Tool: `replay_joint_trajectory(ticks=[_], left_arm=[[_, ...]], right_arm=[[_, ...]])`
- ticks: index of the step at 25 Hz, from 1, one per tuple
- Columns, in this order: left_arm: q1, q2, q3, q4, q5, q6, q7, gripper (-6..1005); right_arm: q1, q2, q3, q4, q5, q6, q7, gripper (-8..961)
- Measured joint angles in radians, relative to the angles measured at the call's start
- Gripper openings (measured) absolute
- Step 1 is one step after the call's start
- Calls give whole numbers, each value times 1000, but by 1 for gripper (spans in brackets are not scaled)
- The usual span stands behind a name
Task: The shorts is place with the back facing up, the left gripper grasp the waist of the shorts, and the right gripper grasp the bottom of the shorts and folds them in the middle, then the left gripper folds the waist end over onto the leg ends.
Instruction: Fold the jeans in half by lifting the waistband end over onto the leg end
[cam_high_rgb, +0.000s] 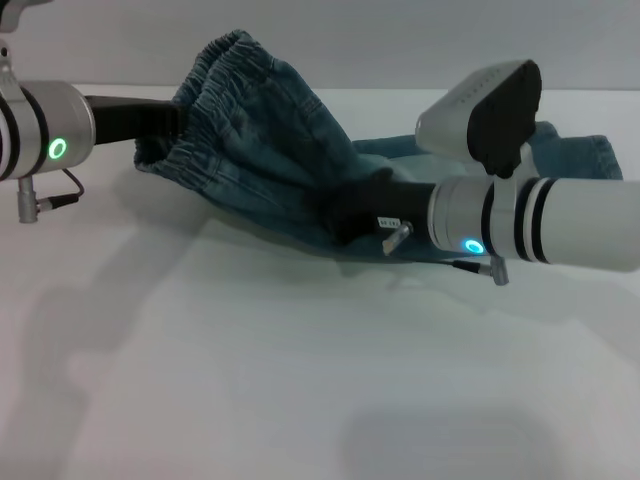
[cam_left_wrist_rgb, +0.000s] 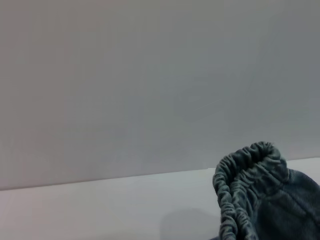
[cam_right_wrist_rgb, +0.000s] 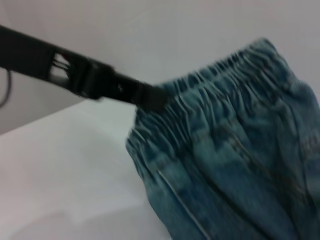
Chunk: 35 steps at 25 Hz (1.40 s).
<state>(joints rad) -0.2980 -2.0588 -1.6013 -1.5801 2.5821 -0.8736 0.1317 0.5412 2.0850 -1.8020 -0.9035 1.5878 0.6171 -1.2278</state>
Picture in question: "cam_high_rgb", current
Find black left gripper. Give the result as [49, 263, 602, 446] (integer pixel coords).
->
[83, 95, 183, 147]

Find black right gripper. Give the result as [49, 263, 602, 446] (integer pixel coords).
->
[319, 172, 437, 247]

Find blue denim shorts with cartoon print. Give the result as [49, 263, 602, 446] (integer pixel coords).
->
[133, 29, 625, 265]

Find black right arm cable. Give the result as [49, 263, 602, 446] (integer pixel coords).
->
[381, 221, 510, 287]

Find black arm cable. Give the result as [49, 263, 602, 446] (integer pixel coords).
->
[381, 221, 510, 287]
[17, 167, 82, 225]

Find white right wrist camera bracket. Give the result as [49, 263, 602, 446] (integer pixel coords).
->
[491, 141, 539, 262]

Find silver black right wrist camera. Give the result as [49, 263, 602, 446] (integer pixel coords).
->
[416, 58, 544, 180]

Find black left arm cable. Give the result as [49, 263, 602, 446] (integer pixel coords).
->
[17, 167, 82, 225]

